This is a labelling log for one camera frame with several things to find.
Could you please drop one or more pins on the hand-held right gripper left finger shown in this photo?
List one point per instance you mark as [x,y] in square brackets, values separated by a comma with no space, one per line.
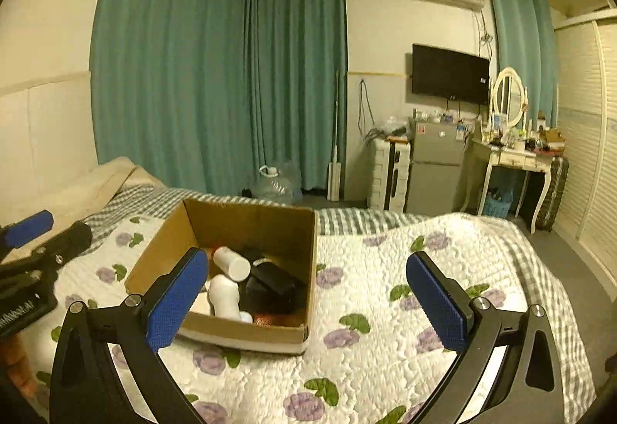
[178,303]

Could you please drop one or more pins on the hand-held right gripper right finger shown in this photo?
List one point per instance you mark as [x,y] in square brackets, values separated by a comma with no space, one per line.
[436,308]

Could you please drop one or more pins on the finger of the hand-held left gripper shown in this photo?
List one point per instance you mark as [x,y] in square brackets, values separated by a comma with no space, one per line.
[72,238]
[29,226]

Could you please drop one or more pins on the white plastic bottle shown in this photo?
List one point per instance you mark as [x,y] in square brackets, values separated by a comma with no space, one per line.
[224,296]

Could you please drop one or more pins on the white tube with red cap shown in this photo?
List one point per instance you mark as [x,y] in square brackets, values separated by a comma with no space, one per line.
[231,262]

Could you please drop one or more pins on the red patterned wallet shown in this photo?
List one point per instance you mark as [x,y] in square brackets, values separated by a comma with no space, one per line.
[267,319]

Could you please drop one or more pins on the black rectangular case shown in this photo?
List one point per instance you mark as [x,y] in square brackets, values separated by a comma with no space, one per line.
[272,281]

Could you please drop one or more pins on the cardboard box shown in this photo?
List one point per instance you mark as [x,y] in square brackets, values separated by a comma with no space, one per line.
[289,231]

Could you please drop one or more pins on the person's left hand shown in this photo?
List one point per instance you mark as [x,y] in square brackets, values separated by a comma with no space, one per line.
[17,363]

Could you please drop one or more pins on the white floral quilt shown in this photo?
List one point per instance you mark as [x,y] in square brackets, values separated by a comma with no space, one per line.
[376,289]

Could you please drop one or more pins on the white padded headboard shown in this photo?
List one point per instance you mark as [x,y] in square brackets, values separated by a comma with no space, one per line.
[48,130]

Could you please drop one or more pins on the blue plastic basket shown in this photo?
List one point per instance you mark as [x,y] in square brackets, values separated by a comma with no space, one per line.
[497,204]

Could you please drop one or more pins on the silver small fridge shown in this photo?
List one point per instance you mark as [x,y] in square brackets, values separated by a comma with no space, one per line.
[436,163]

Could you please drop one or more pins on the clear water jug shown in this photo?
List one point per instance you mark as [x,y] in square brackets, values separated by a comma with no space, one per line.
[277,185]

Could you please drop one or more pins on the white flat mop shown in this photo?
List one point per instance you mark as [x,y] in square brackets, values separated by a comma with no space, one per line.
[335,178]

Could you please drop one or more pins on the dark checkered suitcase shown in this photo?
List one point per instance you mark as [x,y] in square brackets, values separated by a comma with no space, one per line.
[554,192]

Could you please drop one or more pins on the white vanity table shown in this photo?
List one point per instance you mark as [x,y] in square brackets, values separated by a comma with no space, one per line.
[516,161]

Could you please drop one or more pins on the clear plastic bag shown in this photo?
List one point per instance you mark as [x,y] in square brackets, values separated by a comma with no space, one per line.
[393,127]

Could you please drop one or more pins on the wide green curtain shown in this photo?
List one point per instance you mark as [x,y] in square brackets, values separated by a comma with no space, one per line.
[168,67]

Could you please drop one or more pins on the brown box on vanity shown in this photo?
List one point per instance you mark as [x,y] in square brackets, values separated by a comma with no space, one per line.
[550,135]

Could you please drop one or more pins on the white louvred wardrobe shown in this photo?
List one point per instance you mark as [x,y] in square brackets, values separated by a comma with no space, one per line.
[583,139]

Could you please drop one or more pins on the oval vanity mirror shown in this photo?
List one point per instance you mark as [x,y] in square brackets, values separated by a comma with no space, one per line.
[508,96]

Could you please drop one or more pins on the green corner curtain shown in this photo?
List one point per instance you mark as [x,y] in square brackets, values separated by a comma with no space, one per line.
[299,77]

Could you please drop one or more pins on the air conditioner pipe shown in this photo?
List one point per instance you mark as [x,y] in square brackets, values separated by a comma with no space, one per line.
[483,33]

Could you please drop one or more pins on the narrow green curtain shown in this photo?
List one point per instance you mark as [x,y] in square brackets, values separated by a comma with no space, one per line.
[523,43]

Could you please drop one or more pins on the black wall television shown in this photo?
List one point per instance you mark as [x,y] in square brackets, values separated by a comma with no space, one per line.
[450,74]

